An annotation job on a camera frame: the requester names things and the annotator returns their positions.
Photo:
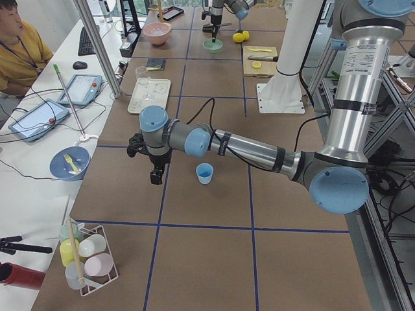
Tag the yellow plastic fork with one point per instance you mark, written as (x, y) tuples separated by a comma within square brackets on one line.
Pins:
[(70, 161)]

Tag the yellow sponge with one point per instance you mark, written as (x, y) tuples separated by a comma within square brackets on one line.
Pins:
[(155, 68)]

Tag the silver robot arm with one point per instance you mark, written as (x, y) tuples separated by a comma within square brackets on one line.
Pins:
[(239, 8), (333, 174)]

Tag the clear cup in rack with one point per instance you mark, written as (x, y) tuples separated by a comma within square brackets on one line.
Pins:
[(71, 275)]

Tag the black tripod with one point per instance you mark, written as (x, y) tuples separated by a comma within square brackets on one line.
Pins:
[(10, 245)]

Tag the black handled knife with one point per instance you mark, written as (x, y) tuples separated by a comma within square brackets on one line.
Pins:
[(263, 58)]

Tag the red bottle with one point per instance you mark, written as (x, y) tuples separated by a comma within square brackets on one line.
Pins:
[(19, 276)]

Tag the yellow lemon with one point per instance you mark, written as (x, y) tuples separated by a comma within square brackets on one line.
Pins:
[(246, 35), (238, 37)]

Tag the pink bowl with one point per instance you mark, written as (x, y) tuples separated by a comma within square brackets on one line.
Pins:
[(158, 40)]

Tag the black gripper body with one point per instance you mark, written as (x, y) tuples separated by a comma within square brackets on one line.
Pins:
[(214, 21), (159, 159)]

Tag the person in yellow shirt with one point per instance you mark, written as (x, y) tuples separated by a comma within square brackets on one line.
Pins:
[(24, 54)]

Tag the blue teach pendant near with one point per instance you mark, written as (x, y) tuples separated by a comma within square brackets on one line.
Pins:
[(39, 120)]

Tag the yellow cup in rack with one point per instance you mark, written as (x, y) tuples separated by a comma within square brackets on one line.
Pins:
[(66, 252)]

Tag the pink cup in rack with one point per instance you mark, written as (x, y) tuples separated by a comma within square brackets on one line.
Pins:
[(99, 265)]

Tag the light blue plastic cup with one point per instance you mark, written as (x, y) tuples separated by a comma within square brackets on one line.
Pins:
[(204, 173)]

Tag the yellow plastic knife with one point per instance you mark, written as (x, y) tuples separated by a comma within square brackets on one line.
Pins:
[(259, 50)]

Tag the cream bear tray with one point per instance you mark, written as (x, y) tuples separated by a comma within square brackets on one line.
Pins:
[(158, 87)]

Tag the blue teach pendant far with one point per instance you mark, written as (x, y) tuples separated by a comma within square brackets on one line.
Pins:
[(83, 88)]

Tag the green tipped metal rod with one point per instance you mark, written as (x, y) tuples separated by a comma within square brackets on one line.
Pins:
[(66, 92)]

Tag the black keyboard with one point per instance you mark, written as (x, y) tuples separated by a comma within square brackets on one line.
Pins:
[(85, 46)]

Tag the white wire dish rack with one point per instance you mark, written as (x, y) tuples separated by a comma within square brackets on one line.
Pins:
[(81, 232)]

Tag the metal tray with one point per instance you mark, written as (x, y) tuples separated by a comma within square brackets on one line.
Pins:
[(171, 13)]

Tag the black computer mouse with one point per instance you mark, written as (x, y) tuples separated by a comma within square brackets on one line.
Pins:
[(79, 65)]

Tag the white cup in rack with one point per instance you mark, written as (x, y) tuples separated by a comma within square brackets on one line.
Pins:
[(91, 245)]

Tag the clear wine glass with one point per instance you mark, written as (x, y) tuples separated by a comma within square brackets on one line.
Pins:
[(143, 78)]

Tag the aluminium frame post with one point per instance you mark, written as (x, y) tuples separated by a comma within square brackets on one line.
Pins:
[(90, 26)]

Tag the wooden rack handle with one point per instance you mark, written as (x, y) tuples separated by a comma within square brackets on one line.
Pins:
[(75, 251)]

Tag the blue teach pendant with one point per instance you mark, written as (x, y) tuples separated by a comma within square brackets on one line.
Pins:
[(39, 120), (83, 88)]

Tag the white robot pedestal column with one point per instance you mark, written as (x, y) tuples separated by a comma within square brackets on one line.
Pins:
[(283, 93)]

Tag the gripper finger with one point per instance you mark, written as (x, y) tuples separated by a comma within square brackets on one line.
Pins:
[(214, 33), (156, 175)]

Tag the light green ceramic bowl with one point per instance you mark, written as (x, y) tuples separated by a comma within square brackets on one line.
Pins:
[(212, 46)]

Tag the blue plastic bowl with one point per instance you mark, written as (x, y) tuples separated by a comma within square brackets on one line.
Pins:
[(60, 169)]

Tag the wooden cutting board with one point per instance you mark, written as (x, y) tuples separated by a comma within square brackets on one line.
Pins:
[(267, 69)]

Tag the grey folded cloth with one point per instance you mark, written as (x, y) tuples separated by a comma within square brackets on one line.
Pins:
[(151, 62)]

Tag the clear ice cubes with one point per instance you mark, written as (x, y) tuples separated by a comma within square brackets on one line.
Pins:
[(156, 30)]

